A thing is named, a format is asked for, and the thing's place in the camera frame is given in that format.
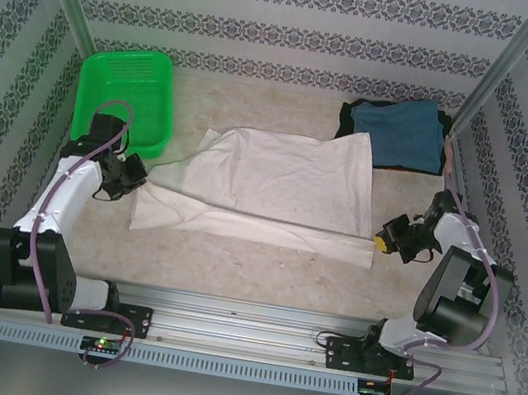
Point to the green plastic basket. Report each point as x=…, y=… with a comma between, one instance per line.
x=131, y=84

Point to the blue t-shirt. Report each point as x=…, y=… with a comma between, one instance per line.
x=401, y=134

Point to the white t-shirt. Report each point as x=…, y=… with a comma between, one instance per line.
x=271, y=183

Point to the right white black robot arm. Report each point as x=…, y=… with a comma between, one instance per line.
x=449, y=299

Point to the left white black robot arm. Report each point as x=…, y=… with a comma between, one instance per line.
x=67, y=190

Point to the pink folded cloth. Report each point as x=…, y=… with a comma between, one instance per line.
x=449, y=157

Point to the black folded t-shirt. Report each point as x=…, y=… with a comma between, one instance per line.
x=345, y=120

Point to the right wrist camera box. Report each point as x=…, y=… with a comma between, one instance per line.
x=396, y=226

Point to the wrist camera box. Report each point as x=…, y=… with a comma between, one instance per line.
x=396, y=226
x=137, y=170

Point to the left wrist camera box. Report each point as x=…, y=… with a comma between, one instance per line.
x=137, y=170

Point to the aluminium side rail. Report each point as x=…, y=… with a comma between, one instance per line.
x=466, y=170
x=48, y=174

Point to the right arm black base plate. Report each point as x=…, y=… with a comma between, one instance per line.
x=339, y=354

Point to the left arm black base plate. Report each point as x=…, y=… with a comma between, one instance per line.
x=139, y=318

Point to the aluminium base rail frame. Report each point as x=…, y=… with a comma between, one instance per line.
x=242, y=328

